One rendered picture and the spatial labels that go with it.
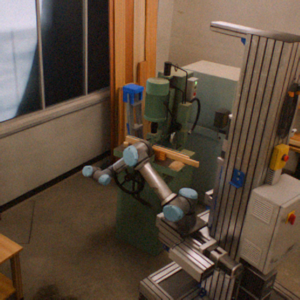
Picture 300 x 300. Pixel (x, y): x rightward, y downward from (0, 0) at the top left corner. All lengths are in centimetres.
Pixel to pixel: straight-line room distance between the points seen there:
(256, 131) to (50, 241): 221
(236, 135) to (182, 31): 336
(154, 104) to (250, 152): 101
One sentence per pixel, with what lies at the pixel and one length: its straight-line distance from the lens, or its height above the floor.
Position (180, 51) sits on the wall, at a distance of 548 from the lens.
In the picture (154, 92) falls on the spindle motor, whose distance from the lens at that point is 291.
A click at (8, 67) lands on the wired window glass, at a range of 367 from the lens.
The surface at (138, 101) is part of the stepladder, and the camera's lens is 401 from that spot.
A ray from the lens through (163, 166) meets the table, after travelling 299.
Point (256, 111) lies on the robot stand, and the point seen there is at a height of 165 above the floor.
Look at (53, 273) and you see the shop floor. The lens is 336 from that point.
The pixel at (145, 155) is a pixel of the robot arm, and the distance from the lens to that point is 234.
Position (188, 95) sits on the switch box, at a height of 135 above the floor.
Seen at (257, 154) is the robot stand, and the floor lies 142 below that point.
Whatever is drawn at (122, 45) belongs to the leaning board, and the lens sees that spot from 442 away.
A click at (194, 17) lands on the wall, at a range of 533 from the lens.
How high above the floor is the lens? 234
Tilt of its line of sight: 27 degrees down
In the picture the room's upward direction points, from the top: 5 degrees clockwise
